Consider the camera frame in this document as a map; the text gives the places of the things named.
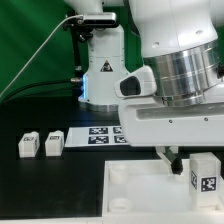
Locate black cables on table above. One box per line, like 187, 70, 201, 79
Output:
0, 79, 83, 107

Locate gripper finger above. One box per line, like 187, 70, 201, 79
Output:
156, 146, 183, 175

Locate black camera on stand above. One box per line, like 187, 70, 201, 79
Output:
62, 12, 118, 38

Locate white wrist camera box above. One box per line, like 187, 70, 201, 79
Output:
114, 66, 157, 98

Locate white square table top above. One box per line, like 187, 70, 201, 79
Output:
102, 159, 224, 224

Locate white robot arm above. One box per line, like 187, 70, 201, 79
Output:
65, 0, 224, 174

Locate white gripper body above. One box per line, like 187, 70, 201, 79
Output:
119, 97, 224, 147

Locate black camera stand pole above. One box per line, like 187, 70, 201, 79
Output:
71, 28, 83, 99

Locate white camera cable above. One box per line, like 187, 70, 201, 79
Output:
0, 14, 84, 100

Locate white sheet with tag markers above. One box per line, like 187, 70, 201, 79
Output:
65, 126, 127, 147

